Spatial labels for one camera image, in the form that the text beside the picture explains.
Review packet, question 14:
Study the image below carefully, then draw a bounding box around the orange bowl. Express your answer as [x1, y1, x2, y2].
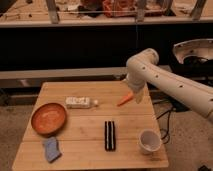
[31, 103, 67, 136]

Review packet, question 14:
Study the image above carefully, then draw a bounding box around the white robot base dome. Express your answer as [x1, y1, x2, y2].
[173, 38, 213, 64]

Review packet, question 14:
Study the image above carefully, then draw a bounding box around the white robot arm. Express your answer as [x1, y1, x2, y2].
[125, 48, 213, 124]

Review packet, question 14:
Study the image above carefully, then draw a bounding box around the black striped rectangular block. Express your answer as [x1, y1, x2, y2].
[104, 121, 116, 151]

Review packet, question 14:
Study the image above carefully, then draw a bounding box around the red crate in background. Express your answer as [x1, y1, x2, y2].
[102, 0, 135, 17]

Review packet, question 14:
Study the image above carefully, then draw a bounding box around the wooden table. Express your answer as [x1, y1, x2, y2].
[12, 81, 169, 171]

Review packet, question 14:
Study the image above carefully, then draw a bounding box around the blue cloth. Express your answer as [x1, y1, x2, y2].
[43, 137, 62, 163]

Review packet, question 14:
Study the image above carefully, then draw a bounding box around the black cable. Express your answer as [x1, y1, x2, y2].
[153, 98, 175, 145]

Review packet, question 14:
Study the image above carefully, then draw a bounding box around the white paper cup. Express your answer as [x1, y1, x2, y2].
[138, 129, 162, 155]

